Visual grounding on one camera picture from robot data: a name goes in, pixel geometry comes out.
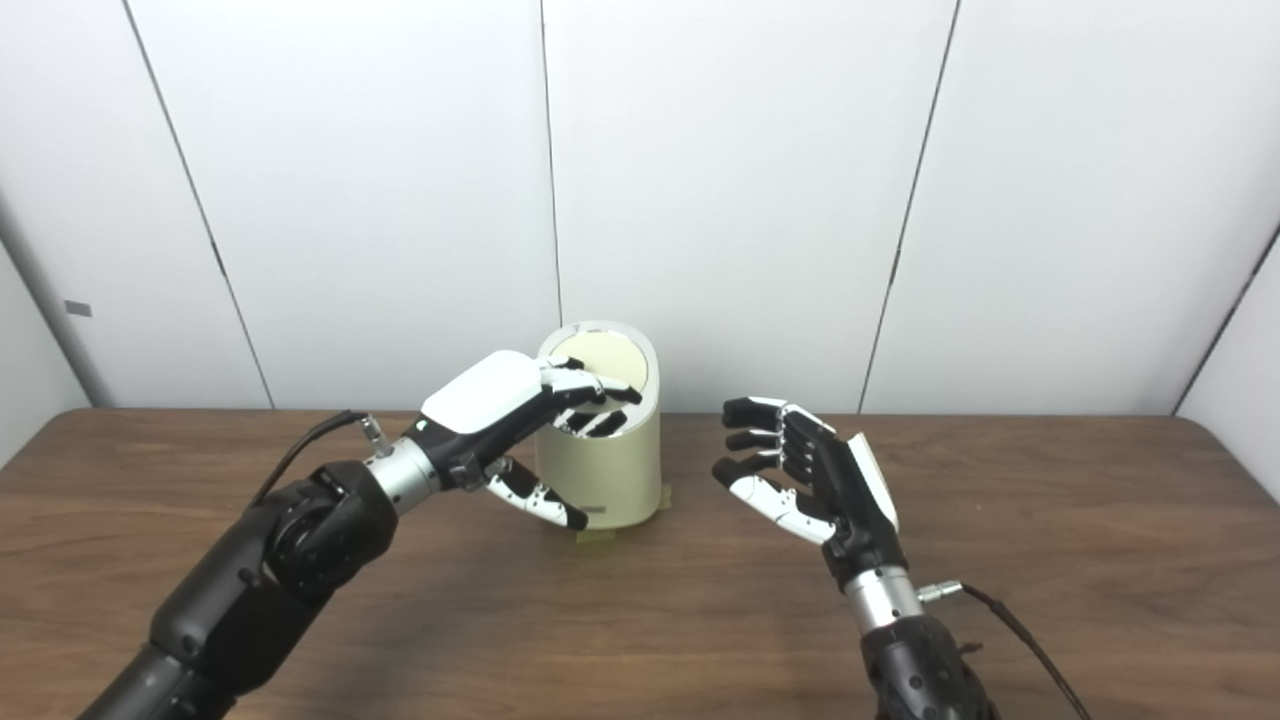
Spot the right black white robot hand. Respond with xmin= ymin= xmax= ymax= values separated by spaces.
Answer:
xmin=712 ymin=396 xmax=909 ymax=591

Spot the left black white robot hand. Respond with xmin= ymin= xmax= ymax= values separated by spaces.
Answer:
xmin=405 ymin=350 xmax=644 ymax=531

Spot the round cream bin lid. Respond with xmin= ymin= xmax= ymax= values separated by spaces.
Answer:
xmin=548 ymin=332 xmax=649 ymax=396

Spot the cream-colored bin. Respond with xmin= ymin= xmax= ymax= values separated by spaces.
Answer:
xmin=535 ymin=320 xmax=662 ymax=531

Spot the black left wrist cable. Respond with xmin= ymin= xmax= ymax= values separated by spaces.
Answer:
xmin=250 ymin=410 xmax=391 ymax=506

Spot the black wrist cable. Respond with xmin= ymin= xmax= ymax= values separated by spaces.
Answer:
xmin=250 ymin=410 xmax=391 ymax=506
xmin=918 ymin=580 xmax=1093 ymax=720

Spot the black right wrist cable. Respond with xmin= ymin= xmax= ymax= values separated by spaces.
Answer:
xmin=918 ymin=580 xmax=1093 ymax=720

